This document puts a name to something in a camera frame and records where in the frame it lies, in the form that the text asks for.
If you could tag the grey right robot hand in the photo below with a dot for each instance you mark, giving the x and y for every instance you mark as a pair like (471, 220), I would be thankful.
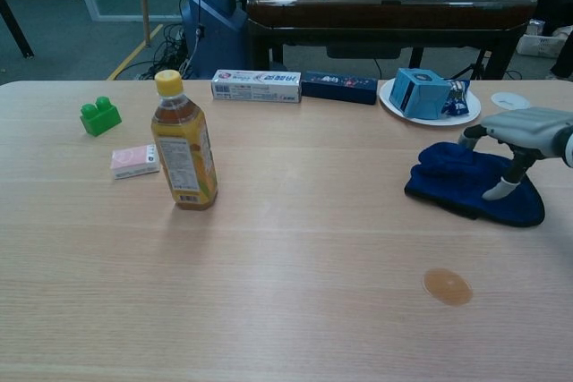
(524, 131)

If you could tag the dark blue cloth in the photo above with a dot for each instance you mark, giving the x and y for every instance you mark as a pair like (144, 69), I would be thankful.
(447, 176)

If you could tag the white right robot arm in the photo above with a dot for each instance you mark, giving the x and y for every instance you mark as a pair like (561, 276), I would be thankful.
(570, 145)

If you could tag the white round table grommet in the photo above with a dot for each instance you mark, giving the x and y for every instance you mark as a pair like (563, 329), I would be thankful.
(510, 100)

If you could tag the blue snack packet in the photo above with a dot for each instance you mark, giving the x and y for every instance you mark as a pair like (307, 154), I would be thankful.
(457, 100)

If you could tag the white round plate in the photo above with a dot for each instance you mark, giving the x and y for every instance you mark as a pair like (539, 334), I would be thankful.
(447, 120)

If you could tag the black tripod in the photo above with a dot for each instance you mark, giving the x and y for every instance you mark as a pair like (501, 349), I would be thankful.
(474, 66)

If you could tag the person leg black trousers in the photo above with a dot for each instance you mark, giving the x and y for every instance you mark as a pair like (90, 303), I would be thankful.
(565, 60)

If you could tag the white plastic basket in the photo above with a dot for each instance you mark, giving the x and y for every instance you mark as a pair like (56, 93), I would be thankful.
(539, 42)

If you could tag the light blue carton box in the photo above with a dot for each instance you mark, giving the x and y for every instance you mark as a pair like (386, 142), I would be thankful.
(416, 95)

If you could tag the dark wood mahjong table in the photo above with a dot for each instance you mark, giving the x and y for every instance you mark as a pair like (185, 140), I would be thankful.
(380, 8)

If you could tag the dark blue long box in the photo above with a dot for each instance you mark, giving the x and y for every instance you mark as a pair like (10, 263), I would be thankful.
(338, 87)

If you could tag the white toothpaste box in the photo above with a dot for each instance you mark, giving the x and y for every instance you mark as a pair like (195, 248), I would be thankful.
(255, 87)

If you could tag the tea bottle yellow cap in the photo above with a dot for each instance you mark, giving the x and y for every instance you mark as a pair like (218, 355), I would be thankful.
(183, 154)

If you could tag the pink small box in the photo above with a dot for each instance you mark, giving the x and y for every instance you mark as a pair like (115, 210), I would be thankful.
(134, 160)

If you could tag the wooden pole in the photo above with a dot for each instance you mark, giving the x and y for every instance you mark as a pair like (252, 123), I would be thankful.
(144, 2)

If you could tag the green toy brick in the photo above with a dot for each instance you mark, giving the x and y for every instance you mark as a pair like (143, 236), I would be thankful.
(100, 118)

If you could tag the black table leg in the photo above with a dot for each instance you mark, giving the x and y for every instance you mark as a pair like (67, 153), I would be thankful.
(15, 26)

